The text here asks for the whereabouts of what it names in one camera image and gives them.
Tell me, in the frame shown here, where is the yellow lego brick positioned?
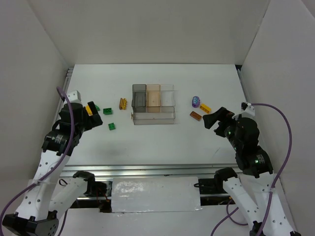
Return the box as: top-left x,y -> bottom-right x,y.
85,105 -> 93,116
199,103 -> 211,114

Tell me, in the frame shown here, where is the brown lego brick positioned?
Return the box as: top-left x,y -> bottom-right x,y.
190,111 -> 202,121

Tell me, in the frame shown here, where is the brown yellow lego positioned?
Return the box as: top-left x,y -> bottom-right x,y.
119,98 -> 127,110

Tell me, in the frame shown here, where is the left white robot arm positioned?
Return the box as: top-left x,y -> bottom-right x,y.
0,102 -> 103,236

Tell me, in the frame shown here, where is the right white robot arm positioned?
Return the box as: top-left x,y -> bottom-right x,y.
203,103 -> 299,236

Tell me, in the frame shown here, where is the purple butterfly lego piece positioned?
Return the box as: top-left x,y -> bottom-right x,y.
191,96 -> 200,108

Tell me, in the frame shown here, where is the smoky grey plastic container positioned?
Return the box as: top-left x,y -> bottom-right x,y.
132,84 -> 147,113

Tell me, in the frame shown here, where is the clear long plastic container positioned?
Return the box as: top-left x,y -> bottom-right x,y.
132,107 -> 175,125

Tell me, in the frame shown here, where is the clear square plastic container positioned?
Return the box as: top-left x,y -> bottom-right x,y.
160,84 -> 175,107

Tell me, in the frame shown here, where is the orange tinted plastic container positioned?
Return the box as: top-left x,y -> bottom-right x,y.
146,84 -> 161,113

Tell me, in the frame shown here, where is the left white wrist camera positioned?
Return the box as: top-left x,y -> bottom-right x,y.
67,90 -> 82,104

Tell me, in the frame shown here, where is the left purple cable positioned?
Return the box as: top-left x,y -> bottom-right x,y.
0,86 -> 75,217

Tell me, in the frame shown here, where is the purple cable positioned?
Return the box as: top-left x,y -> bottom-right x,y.
211,103 -> 292,236
0,86 -> 75,217

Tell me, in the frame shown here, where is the aluminium frame rail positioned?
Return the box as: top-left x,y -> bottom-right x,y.
61,164 -> 241,177

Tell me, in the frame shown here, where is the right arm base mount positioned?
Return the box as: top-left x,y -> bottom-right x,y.
194,178 -> 230,206

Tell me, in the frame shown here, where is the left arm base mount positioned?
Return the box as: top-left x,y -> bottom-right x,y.
70,181 -> 113,213

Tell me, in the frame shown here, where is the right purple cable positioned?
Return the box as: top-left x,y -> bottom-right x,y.
211,103 -> 292,236

